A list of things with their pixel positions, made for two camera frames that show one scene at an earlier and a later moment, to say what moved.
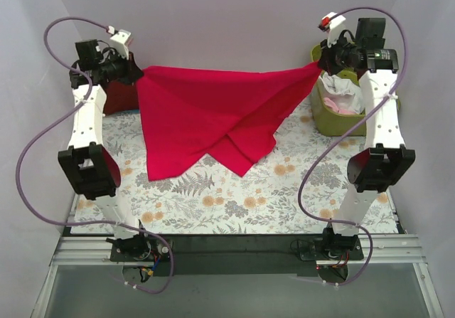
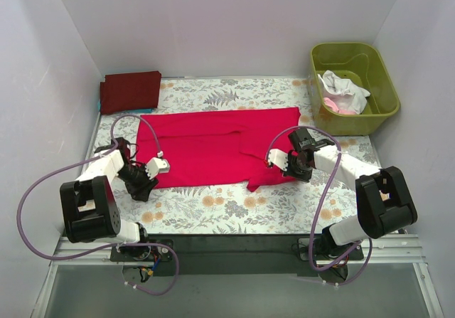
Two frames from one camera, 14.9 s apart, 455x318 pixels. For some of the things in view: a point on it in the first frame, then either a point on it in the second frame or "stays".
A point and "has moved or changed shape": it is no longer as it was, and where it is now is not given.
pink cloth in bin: [331, 104] stays
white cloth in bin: [345, 93] stays
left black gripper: [131, 70] -> [143, 185]
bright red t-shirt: [231, 114] has moved or changed shape
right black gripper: [325, 60] -> [289, 165]
